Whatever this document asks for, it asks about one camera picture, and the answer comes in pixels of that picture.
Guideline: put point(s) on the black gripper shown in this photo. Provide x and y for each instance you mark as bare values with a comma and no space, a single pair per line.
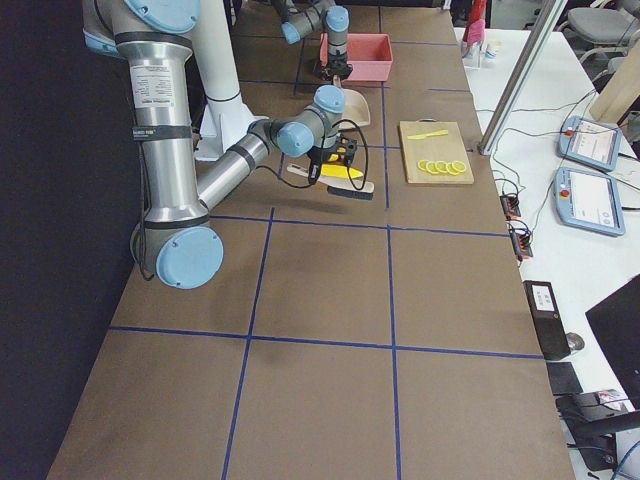
317,161
337,63

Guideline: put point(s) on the yellow corn cob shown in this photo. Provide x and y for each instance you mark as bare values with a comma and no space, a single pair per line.
340,171

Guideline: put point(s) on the beige plastic dustpan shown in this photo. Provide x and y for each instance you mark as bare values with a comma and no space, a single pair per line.
356,108

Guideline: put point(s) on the beige hand brush black bristles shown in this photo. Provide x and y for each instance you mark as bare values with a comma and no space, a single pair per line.
358,189

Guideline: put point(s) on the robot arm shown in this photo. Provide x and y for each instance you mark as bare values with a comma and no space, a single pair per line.
333,19
196,137

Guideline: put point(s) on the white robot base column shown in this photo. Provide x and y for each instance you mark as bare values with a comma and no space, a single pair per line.
226,117

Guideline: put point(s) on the pink plastic bin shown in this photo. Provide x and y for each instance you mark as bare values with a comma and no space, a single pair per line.
370,56

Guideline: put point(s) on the yellow plastic knife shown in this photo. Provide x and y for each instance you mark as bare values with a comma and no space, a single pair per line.
423,136

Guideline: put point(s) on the wooden cutting board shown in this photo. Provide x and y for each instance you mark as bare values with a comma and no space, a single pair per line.
447,148

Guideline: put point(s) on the far orange connector block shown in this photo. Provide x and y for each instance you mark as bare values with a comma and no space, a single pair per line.
510,205

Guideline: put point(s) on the orange connector block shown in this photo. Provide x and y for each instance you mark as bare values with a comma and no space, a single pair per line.
521,238
510,205

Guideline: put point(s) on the near orange connector block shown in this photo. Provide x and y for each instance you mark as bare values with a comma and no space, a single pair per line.
521,238

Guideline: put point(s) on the near teach pendant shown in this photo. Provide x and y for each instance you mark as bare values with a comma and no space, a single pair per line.
589,201

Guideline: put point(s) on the teach pendant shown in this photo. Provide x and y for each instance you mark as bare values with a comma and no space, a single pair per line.
590,143
589,201

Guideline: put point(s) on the far teach pendant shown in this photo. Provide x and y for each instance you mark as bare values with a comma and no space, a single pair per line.
590,143

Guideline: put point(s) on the office chair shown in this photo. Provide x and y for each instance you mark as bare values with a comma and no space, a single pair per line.
607,30

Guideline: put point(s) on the black box with label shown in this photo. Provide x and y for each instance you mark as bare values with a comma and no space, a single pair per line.
546,319

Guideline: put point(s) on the black monitor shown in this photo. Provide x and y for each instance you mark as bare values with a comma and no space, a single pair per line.
615,324

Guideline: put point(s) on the black monitor stand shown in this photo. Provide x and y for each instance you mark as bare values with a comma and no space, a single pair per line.
593,423

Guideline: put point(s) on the aluminium frame post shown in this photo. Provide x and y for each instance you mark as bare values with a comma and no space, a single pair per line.
538,36

